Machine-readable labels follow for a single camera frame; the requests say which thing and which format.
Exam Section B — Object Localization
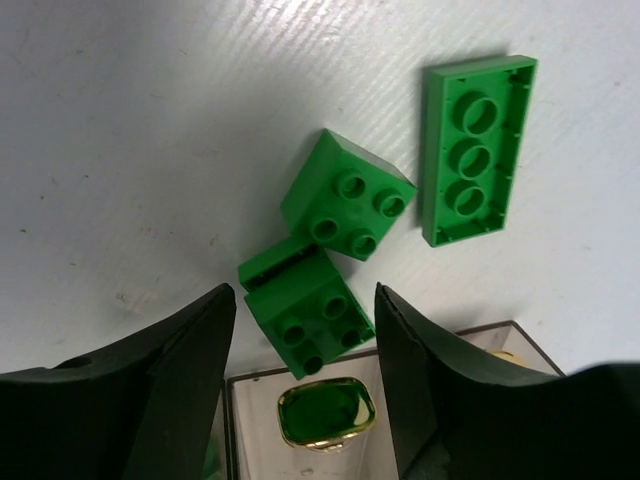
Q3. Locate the clear three-compartment plastic container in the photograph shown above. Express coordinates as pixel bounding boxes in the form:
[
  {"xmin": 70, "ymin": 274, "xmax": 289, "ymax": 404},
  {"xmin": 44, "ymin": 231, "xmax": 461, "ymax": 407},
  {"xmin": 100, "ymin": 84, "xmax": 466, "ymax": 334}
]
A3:
[{"xmin": 199, "ymin": 320, "xmax": 569, "ymax": 480}]

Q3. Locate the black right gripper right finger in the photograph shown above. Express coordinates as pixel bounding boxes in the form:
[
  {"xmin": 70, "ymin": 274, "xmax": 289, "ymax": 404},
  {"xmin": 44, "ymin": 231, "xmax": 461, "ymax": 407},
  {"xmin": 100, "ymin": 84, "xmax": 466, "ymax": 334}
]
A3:
[{"xmin": 375, "ymin": 285, "xmax": 639, "ymax": 479}]

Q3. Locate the green square lego brick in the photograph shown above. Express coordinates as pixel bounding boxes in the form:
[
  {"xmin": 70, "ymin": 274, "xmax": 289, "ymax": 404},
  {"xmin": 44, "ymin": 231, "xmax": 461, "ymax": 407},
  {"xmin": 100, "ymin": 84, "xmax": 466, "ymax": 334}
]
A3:
[{"xmin": 281, "ymin": 129, "xmax": 417, "ymax": 261}]

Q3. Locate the green stacked lego brick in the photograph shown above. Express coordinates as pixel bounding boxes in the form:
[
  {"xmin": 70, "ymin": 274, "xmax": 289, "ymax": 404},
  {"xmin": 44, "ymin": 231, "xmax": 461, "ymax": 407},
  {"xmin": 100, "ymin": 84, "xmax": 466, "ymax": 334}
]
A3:
[{"xmin": 238, "ymin": 235, "xmax": 375, "ymax": 380}]

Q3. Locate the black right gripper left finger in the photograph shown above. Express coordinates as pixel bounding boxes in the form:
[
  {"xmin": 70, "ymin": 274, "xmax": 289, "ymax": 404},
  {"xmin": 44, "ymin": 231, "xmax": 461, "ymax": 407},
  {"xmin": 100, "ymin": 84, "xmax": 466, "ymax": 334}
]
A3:
[{"xmin": 1, "ymin": 284, "xmax": 236, "ymax": 479}]

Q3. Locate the green lego plate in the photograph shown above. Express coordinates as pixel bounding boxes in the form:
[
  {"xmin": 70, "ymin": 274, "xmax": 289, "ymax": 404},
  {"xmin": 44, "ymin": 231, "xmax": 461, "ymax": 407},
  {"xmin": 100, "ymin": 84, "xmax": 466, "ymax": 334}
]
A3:
[{"xmin": 420, "ymin": 55, "xmax": 538, "ymax": 247}]

